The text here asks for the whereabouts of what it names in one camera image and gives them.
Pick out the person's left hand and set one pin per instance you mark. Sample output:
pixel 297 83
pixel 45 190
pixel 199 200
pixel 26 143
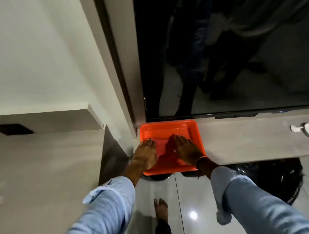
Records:
pixel 146 155

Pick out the person's right hand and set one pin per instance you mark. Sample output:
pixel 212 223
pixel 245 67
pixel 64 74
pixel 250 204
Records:
pixel 188 150

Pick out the person's right fingers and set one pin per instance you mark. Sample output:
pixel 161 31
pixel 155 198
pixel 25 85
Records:
pixel 179 142

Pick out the person's left fingers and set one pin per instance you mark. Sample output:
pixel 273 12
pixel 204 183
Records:
pixel 147 143

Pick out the orange plastic tray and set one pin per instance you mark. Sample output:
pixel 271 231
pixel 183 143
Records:
pixel 169 129

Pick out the person's left forearm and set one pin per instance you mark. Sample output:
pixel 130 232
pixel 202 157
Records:
pixel 113 200

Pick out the person's right forearm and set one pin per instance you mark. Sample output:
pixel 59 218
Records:
pixel 246 200

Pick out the orange wrist bangle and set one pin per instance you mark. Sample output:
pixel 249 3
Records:
pixel 201 159

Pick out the black round bin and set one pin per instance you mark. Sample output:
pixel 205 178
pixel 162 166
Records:
pixel 155 178

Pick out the person's bare foot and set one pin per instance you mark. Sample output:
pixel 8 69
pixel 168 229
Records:
pixel 161 209

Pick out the grey television shelf unit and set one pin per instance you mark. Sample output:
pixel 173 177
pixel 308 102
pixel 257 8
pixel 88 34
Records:
pixel 248 139

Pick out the black flat screen television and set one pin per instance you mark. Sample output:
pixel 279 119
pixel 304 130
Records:
pixel 229 60

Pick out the black plastic bag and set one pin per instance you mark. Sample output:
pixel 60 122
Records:
pixel 272 178

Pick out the white plug adapter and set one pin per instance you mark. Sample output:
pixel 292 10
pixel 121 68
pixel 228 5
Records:
pixel 299 128

